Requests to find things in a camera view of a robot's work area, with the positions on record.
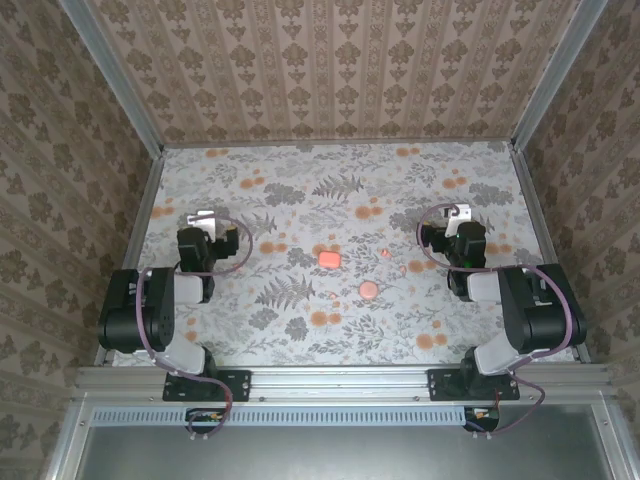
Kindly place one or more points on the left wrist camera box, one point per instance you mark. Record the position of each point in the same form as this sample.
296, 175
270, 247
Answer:
205, 220

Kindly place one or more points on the aluminium frame post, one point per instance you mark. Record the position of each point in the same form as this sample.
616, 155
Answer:
556, 75
116, 75

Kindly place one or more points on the pink rectangular charging case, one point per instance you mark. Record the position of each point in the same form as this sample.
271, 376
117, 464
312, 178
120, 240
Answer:
329, 260

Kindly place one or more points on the aluminium mounting rail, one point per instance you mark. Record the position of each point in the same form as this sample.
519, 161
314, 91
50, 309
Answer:
340, 382

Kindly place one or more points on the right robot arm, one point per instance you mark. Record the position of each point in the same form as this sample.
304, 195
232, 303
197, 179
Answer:
540, 320

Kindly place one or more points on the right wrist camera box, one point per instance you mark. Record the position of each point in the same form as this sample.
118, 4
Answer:
462, 214

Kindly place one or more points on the grey metal sheet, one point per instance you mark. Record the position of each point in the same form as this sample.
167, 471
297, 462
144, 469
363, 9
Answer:
320, 450

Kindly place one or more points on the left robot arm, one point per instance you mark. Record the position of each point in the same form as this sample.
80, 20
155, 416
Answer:
135, 320

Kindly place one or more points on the pink oval charging case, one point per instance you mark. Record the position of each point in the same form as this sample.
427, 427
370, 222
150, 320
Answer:
368, 290

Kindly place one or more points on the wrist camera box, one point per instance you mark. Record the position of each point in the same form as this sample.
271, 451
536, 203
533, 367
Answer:
462, 214
205, 220

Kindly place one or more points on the aluminium side rail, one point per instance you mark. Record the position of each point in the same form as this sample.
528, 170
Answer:
146, 200
532, 200

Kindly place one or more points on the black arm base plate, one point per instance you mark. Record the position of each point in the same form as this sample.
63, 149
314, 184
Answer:
235, 385
445, 385

